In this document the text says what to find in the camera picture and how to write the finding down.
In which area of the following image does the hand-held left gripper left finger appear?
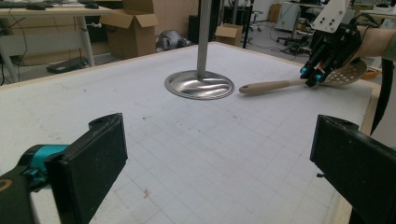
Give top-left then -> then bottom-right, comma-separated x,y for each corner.
44,112 -> 129,224

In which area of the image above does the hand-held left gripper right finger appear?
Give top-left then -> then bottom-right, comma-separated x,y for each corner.
309,114 -> 396,224

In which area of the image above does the beige slotted spoon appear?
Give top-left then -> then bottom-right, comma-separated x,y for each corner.
238,57 -> 369,97

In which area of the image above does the yellow tray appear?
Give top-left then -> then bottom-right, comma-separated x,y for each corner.
361,66 -> 383,80

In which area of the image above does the black tripod stand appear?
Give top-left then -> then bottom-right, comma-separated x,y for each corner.
242,0 -> 255,49

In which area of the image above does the small cardboard box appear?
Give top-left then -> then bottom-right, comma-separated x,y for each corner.
214,22 -> 244,48

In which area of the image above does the flat black device on floor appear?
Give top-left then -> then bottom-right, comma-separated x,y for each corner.
46,56 -> 90,75

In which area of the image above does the white grid mat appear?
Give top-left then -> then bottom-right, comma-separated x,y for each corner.
0,41 -> 375,224

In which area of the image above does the metal stand pole with base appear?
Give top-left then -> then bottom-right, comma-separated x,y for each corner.
163,0 -> 235,101

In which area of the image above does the large open cardboard box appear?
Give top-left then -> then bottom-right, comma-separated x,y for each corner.
99,0 -> 161,61

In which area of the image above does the grey helmet-like device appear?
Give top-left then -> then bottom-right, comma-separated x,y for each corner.
156,29 -> 191,52

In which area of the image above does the light wooden desk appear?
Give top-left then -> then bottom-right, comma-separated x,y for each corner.
0,6 -> 113,84

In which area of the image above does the black keyboard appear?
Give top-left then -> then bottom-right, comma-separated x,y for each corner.
0,0 -> 54,9

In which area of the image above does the black hanging strap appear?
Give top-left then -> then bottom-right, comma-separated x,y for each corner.
370,58 -> 395,135

